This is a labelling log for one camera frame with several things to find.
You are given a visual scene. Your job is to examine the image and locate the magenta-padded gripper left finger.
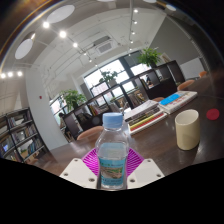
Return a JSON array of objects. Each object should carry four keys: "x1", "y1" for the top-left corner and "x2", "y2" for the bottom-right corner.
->
[{"x1": 59, "y1": 148, "x2": 101, "y2": 189}]

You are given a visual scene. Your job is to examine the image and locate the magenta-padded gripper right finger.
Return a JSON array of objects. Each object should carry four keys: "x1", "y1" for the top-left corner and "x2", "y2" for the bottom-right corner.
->
[{"x1": 126, "y1": 147, "x2": 166, "y2": 189}]

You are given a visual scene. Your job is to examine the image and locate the clear water bottle blue cap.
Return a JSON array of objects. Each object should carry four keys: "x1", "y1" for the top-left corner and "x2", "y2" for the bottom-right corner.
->
[{"x1": 94, "y1": 112, "x2": 130, "y2": 191}]

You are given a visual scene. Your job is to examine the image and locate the orange chairs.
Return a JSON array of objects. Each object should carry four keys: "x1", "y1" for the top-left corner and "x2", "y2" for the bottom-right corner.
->
[{"x1": 76, "y1": 70, "x2": 208, "y2": 141}]

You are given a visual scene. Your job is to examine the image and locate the person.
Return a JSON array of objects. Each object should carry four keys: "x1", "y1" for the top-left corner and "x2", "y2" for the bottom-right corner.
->
[{"x1": 58, "y1": 112, "x2": 69, "y2": 134}]

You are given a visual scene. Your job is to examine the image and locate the stack of books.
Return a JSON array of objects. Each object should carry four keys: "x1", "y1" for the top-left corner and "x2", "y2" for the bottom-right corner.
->
[{"x1": 123, "y1": 99, "x2": 169, "y2": 136}]

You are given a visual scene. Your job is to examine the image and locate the cream ceramic mug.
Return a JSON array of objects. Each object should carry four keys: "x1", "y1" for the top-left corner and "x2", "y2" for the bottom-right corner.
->
[{"x1": 174, "y1": 109, "x2": 201, "y2": 151}]

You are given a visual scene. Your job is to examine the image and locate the tall dark bookshelf unit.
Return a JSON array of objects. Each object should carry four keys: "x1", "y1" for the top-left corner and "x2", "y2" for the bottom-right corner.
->
[{"x1": 0, "y1": 107, "x2": 46, "y2": 164}]

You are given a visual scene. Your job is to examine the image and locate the bushy potted green plant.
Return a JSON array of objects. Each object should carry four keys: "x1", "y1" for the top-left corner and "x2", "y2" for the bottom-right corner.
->
[{"x1": 59, "y1": 89, "x2": 88, "y2": 111}]

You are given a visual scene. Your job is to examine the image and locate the white book with blue cover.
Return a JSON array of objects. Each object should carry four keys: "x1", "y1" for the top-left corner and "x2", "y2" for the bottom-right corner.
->
[{"x1": 158, "y1": 90, "x2": 199, "y2": 115}]

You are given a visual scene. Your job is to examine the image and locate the flat round red coaster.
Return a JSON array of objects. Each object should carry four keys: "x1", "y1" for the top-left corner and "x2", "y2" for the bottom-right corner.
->
[{"x1": 205, "y1": 108, "x2": 221, "y2": 121}]

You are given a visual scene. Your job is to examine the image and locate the low dark shelf unit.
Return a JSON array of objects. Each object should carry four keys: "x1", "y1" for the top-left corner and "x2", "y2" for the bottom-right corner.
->
[{"x1": 62, "y1": 59, "x2": 186, "y2": 141}]

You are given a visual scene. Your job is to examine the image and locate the small potted plant white pot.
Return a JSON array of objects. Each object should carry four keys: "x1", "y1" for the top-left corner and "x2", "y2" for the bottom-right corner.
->
[{"x1": 99, "y1": 69, "x2": 119, "y2": 88}]

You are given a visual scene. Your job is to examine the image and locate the wide potted green plant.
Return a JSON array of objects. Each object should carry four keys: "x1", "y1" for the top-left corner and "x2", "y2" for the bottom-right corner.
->
[{"x1": 137, "y1": 47, "x2": 163, "y2": 69}]

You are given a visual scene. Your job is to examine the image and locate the ceiling air conditioner unit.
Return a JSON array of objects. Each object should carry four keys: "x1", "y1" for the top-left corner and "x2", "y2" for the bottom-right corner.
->
[{"x1": 92, "y1": 34, "x2": 119, "y2": 56}]

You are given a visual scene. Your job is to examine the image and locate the ceiling track spot lights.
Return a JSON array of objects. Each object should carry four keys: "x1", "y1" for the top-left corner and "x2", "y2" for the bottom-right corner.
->
[{"x1": 0, "y1": 8, "x2": 139, "y2": 79}]

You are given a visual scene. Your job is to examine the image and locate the round ceiling panel lights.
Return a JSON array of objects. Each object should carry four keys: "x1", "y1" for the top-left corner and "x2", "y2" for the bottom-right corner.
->
[{"x1": 14, "y1": 0, "x2": 178, "y2": 61}]

